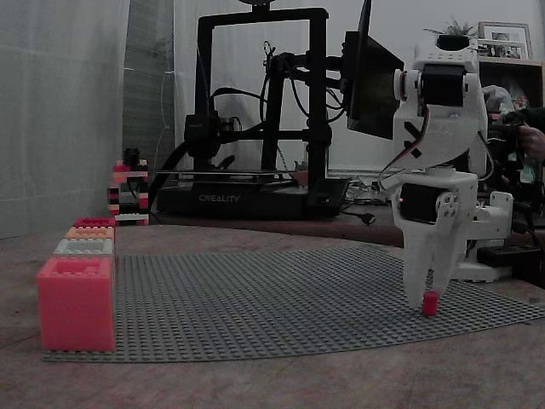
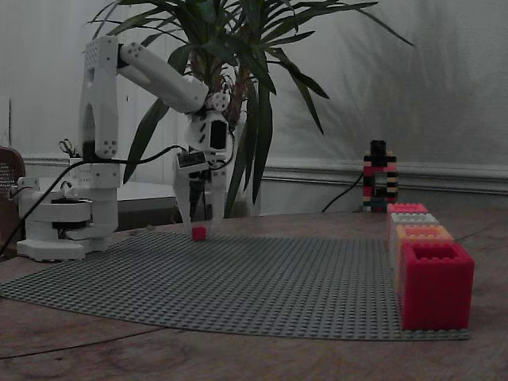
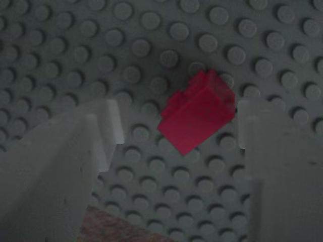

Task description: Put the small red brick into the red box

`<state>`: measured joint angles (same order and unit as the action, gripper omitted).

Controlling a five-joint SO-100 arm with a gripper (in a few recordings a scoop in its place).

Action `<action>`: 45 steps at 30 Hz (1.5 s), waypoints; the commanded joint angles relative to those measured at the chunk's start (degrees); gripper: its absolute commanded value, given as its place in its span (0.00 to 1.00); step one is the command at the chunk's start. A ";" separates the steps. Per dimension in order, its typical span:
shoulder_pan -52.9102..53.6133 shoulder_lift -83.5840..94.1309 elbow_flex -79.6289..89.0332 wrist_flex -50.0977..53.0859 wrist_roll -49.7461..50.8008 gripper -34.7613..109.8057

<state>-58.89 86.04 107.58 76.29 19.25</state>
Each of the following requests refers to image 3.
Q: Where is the red toy brick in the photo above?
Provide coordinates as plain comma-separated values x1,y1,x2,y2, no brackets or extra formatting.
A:
157,70,237,155

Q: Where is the grey studded baseplate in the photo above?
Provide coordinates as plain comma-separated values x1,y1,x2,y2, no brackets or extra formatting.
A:
0,0,323,242

